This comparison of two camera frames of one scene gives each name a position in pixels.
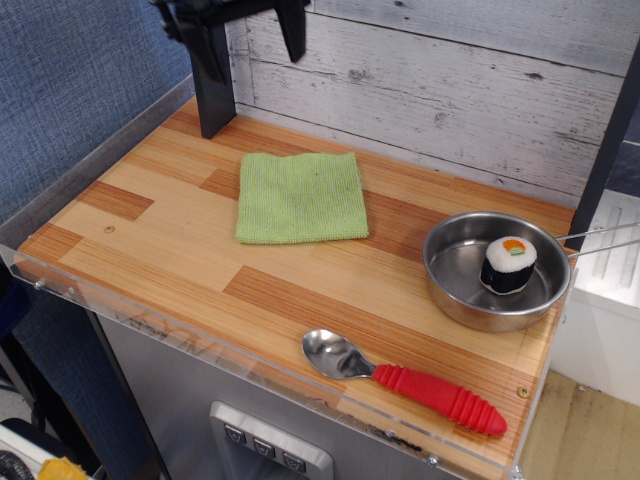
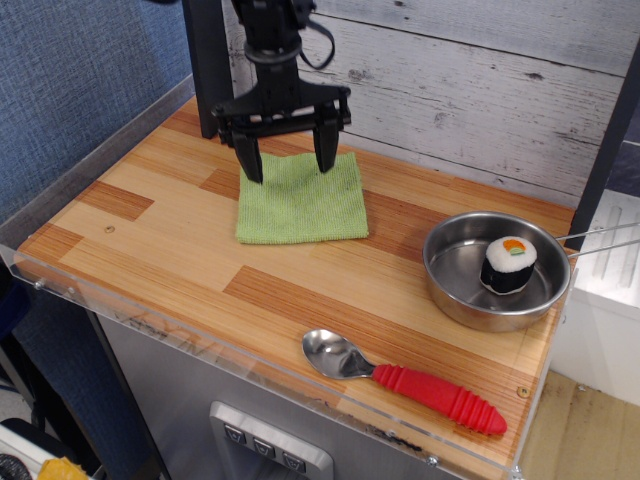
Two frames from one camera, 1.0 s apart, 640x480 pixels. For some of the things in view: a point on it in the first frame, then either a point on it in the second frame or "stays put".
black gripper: (197, 20) → (281, 100)
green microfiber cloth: (302, 197) stays put
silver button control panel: (228, 422) stays put
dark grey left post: (207, 48) stays put
